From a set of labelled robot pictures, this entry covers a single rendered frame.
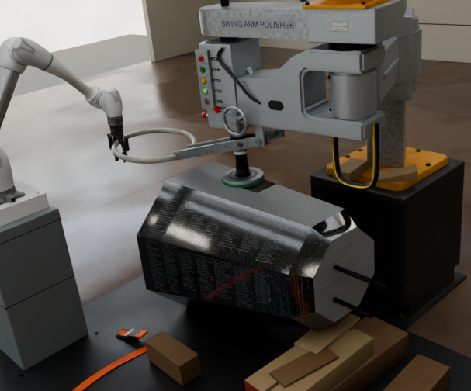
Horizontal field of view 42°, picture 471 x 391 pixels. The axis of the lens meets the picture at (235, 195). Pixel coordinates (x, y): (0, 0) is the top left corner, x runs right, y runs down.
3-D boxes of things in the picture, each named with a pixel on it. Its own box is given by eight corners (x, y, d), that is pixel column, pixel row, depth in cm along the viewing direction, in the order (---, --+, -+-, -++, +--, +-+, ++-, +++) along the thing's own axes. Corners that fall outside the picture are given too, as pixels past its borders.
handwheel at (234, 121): (260, 133, 292) (257, 102, 286) (247, 139, 285) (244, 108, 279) (235, 129, 301) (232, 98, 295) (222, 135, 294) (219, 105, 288)
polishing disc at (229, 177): (271, 177, 316) (271, 174, 315) (235, 188, 307) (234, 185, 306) (250, 165, 333) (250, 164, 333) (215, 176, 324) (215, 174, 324)
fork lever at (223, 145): (289, 134, 303) (285, 124, 301) (264, 147, 289) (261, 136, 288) (195, 151, 351) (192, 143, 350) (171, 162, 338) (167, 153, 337)
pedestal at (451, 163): (372, 246, 409) (371, 140, 379) (467, 278, 363) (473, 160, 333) (308, 289, 369) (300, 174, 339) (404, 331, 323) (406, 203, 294)
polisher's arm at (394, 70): (361, 69, 338) (360, 22, 328) (426, 69, 323) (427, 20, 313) (320, 108, 277) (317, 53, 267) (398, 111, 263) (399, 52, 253)
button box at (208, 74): (217, 108, 299) (210, 49, 288) (213, 109, 298) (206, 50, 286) (205, 106, 304) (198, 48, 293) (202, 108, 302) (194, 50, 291)
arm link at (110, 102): (127, 114, 355) (115, 109, 364) (123, 88, 348) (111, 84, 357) (111, 119, 349) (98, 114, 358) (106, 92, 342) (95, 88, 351)
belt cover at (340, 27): (404, 41, 250) (405, -2, 243) (375, 54, 233) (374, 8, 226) (225, 35, 309) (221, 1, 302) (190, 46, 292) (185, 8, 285)
